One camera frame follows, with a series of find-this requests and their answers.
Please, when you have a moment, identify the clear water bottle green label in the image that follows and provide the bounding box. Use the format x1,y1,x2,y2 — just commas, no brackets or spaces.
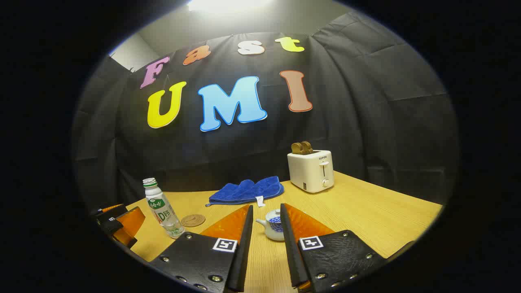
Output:
142,177,185,239

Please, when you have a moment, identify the round brown coaster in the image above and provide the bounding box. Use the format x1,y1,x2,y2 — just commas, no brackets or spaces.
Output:
181,214,206,227

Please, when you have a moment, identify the white blue-patterned teacup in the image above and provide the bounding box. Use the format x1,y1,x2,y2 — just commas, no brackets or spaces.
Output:
256,216,285,241

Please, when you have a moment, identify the blue towel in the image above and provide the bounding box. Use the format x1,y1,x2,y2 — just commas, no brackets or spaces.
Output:
206,176,285,207

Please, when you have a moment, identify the white toaster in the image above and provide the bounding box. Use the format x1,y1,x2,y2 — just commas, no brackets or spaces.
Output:
287,150,335,194

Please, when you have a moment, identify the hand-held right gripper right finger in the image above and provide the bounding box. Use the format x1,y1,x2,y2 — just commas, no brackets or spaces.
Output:
280,203,387,293

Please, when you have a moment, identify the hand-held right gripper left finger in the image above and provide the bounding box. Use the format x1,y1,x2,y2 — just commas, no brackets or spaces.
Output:
149,204,254,293

